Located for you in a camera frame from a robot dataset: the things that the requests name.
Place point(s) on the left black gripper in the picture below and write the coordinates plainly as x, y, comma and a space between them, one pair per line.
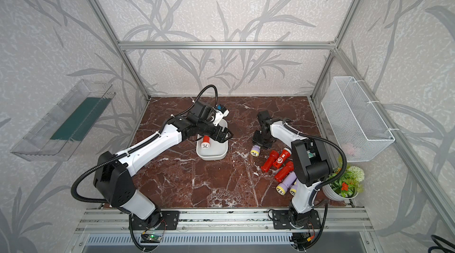
221, 137

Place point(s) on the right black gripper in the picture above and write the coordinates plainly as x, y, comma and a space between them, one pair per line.
267, 144

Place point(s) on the purple flashlight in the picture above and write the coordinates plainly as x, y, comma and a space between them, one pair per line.
293, 189
255, 151
286, 184

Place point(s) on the white plastic storage box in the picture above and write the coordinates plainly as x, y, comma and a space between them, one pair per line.
216, 152

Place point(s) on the red flashlight long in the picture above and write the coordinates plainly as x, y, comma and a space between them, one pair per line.
273, 156

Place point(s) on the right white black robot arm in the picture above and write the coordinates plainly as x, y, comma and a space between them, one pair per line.
310, 158

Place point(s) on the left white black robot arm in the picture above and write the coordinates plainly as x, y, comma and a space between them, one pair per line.
113, 174

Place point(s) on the red flashlight with logo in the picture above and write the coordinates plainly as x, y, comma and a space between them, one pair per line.
285, 154

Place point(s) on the potted artificial flower plant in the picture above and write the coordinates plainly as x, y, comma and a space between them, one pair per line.
348, 186

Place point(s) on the green shelf liner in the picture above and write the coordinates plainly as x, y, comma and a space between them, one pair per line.
79, 123

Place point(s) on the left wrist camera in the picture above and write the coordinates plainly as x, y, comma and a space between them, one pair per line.
220, 111

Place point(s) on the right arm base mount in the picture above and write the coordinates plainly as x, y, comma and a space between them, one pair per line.
286, 219

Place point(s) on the white wire mesh basket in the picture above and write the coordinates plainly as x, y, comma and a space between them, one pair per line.
358, 127

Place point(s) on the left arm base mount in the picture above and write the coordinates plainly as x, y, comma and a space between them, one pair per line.
158, 220

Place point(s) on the aluminium front rail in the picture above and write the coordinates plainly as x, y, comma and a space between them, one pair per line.
214, 220

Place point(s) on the clear plastic wall shelf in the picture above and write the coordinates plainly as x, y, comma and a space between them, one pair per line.
37, 145

